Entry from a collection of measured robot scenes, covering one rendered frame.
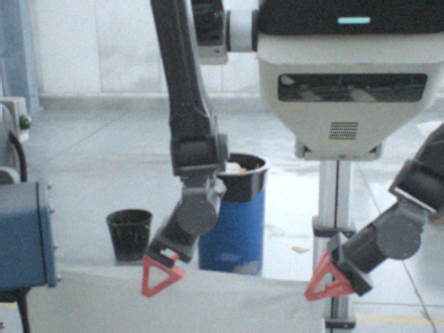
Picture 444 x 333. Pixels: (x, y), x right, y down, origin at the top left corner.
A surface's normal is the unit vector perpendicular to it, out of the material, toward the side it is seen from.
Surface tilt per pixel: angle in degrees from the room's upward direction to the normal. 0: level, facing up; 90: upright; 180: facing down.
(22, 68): 90
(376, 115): 130
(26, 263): 90
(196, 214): 91
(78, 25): 90
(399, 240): 80
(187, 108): 110
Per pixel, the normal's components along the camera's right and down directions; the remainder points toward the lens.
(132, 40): -0.11, 0.26
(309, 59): -0.08, -0.57
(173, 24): -0.02, 0.58
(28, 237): 0.30, 0.25
